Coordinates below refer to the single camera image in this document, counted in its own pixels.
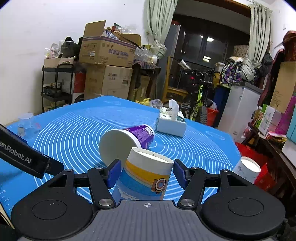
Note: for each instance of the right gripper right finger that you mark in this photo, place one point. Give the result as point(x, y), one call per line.
point(192, 180)

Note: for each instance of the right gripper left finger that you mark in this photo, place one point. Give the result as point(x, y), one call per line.
point(101, 180)

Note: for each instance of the blue white paper cup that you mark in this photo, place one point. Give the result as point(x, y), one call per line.
point(144, 177)

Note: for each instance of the clear plastic measuring cup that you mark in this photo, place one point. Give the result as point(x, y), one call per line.
point(27, 126)

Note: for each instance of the purple paper cup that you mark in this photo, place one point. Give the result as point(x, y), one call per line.
point(117, 144)

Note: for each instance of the blue silicone mat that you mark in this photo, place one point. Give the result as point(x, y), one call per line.
point(93, 133)

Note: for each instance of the tissue box with tissue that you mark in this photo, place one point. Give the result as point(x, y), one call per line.
point(171, 120)

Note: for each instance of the red bucket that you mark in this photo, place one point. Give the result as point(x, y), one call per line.
point(211, 115)

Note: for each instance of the black shelf rack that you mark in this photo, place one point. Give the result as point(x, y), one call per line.
point(57, 94)

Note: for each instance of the yellow toy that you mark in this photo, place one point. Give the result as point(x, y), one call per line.
point(145, 101)

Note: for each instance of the white chest freezer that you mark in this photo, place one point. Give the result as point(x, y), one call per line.
point(241, 104)

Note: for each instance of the bicycle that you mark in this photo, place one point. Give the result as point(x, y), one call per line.
point(198, 83)

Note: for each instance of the large cardboard box bottom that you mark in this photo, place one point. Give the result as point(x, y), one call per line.
point(102, 80)

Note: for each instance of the teal plastic bin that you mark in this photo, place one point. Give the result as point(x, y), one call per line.
point(291, 130)

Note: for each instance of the open cardboard box top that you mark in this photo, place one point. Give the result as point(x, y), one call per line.
point(101, 46)

